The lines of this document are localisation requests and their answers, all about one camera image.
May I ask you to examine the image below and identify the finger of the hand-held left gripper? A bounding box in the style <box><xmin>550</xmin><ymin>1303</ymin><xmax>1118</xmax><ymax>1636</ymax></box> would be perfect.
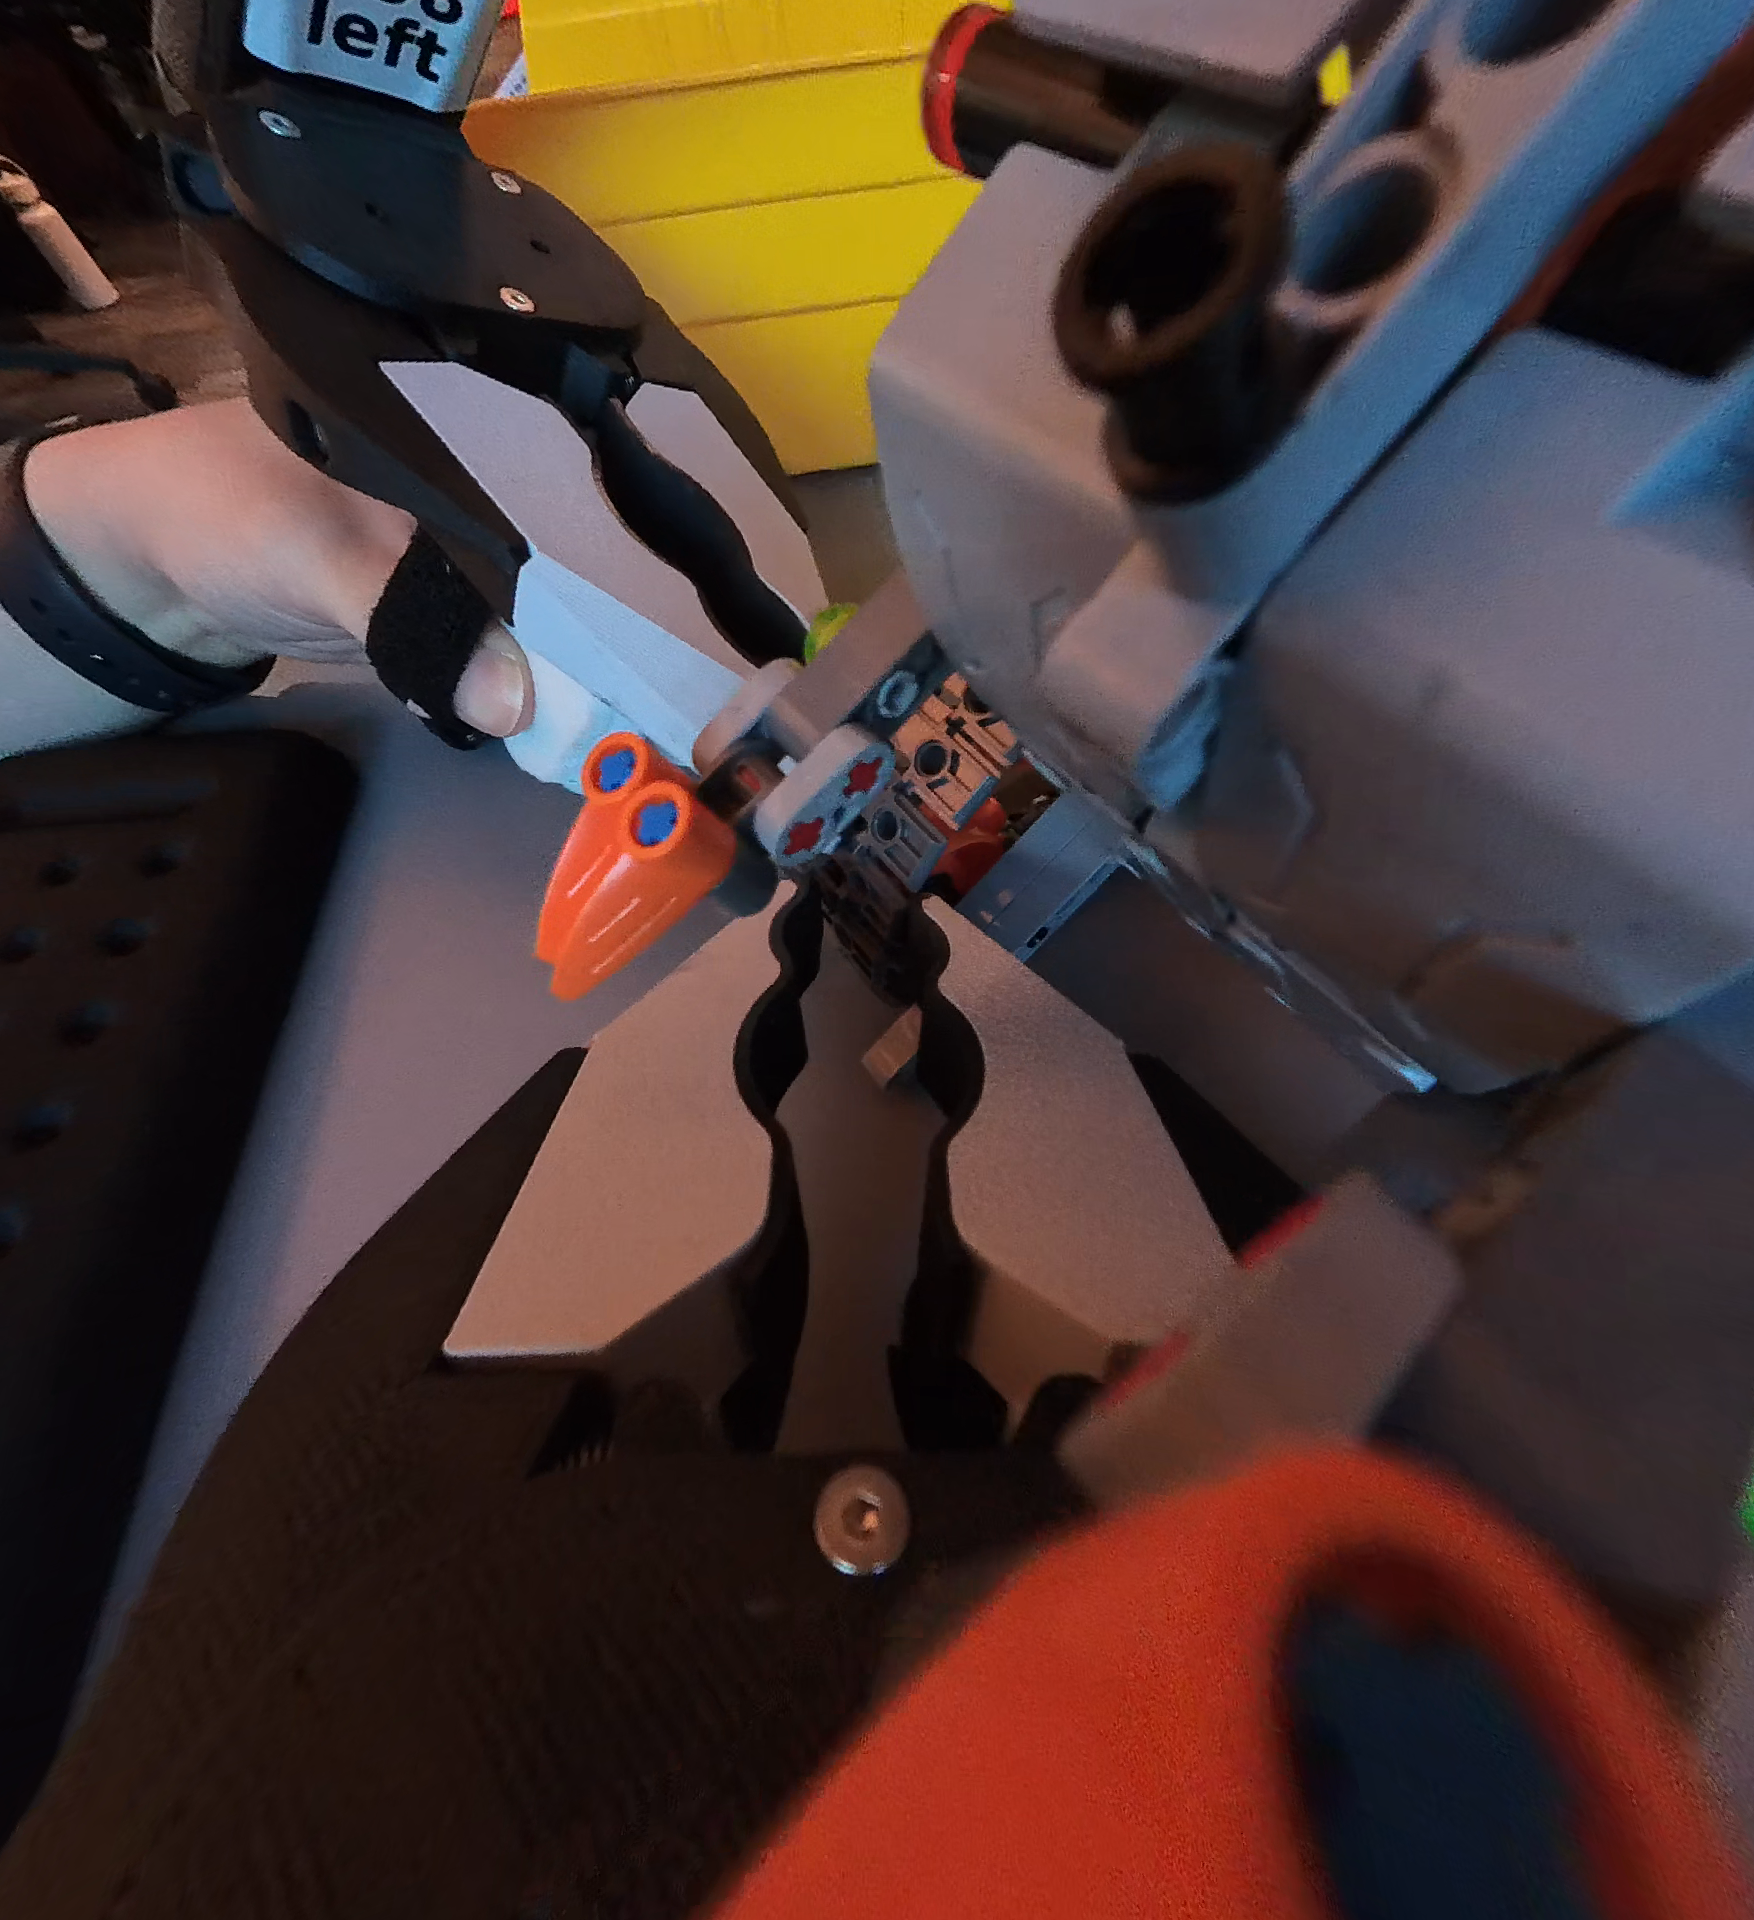
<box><xmin>593</xmin><ymin>306</ymin><xmax>839</xmax><ymax>672</ymax></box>
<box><xmin>378</xmin><ymin>355</ymin><xmax>762</xmax><ymax>792</ymax></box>

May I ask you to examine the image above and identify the person's left hand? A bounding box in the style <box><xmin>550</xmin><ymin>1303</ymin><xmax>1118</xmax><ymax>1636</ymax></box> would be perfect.
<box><xmin>22</xmin><ymin>402</ymin><xmax>538</xmax><ymax>739</ymax></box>

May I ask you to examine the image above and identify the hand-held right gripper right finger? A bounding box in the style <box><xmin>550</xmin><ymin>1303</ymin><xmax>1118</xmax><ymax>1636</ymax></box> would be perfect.
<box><xmin>889</xmin><ymin>912</ymin><xmax>1242</xmax><ymax>1452</ymax></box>

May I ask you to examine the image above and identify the grey toy brick spaceship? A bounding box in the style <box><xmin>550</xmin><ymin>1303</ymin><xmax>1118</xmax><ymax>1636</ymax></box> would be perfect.
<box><xmin>534</xmin><ymin>0</ymin><xmax>1754</xmax><ymax>1920</ymax></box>

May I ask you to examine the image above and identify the yellow plastic box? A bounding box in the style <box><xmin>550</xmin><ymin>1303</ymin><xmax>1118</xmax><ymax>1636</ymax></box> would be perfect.
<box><xmin>461</xmin><ymin>0</ymin><xmax>988</xmax><ymax>474</ymax></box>

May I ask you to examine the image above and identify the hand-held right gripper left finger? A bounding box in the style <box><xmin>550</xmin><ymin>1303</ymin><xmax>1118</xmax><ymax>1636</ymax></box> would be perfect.
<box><xmin>442</xmin><ymin>883</ymin><xmax>830</xmax><ymax>1452</ymax></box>

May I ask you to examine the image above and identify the black wristband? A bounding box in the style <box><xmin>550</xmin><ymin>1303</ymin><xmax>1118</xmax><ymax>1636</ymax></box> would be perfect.
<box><xmin>0</xmin><ymin>426</ymin><xmax>283</xmax><ymax>717</ymax></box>

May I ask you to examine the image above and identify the grey desk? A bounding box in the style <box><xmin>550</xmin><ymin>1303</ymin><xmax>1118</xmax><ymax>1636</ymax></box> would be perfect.
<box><xmin>82</xmin><ymin>449</ymin><xmax>1754</xmax><ymax>1771</ymax></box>

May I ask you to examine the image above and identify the dark chair base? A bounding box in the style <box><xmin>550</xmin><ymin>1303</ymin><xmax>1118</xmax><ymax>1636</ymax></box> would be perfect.
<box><xmin>0</xmin><ymin>89</ymin><xmax>186</xmax><ymax>452</ymax></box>

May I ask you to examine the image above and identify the white bottle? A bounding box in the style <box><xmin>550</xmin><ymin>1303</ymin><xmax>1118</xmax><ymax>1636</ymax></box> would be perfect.
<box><xmin>0</xmin><ymin>150</ymin><xmax>125</xmax><ymax>312</ymax></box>

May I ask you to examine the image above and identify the black studded mat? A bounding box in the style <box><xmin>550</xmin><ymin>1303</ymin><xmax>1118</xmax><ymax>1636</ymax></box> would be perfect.
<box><xmin>0</xmin><ymin>729</ymin><xmax>362</xmax><ymax>1920</ymax></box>

